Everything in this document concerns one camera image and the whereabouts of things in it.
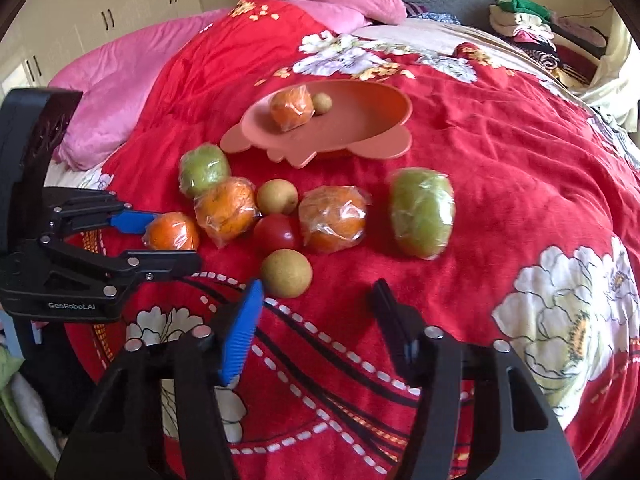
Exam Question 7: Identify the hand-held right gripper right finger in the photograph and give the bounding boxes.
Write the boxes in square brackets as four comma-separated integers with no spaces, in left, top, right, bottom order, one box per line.
[371,279,583,480]

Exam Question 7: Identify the dark patterned cloth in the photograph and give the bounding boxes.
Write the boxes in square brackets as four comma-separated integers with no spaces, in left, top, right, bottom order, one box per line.
[405,2,461,25]

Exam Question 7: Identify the white cloth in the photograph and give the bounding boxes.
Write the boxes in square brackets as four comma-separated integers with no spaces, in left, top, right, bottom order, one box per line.
[575,10,640,126]

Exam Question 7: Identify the cream wardrobe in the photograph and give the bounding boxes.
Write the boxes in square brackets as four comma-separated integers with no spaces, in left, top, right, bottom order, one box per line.
[0,0,261,106]

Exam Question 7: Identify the large plastic-wrapped green fruit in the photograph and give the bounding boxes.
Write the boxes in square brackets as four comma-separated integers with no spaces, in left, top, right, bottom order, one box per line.
[389,167,456,260]

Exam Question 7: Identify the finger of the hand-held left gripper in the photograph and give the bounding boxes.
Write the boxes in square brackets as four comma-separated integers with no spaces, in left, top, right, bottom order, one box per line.
[42,187,158,235]
[37,239,203,296]

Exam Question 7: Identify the small plastic-wrapped orange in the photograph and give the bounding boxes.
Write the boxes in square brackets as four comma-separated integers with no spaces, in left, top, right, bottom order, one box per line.
[143,212,201,252]

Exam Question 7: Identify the red floral blanket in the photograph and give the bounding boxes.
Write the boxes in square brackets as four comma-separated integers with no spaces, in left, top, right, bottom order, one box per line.
[65,0,640,480]

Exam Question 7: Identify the pile of folded clothes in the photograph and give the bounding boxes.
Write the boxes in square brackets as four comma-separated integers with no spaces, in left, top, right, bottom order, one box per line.
[489,0,608,86]

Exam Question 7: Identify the beige bed sheet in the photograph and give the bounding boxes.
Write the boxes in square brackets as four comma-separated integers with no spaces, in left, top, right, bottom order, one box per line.
[350,20,566,91]

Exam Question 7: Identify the terracotta plastic fruit bowl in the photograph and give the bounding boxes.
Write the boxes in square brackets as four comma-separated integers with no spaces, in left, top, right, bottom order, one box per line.
[220,80,413,168]

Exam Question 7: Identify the red tomato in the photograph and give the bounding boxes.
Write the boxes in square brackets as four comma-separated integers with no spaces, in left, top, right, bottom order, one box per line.
[252,213,302,257]

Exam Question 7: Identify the round plastic-wrapped green fruit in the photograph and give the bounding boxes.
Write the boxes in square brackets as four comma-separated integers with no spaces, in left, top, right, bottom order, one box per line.
[179,144,232,198]

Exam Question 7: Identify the pink quilt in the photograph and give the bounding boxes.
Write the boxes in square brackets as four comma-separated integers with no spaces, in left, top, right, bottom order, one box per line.
[47,0,407,171]

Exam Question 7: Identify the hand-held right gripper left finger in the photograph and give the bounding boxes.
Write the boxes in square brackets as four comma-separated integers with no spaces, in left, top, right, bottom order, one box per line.
[54,279,265,480]

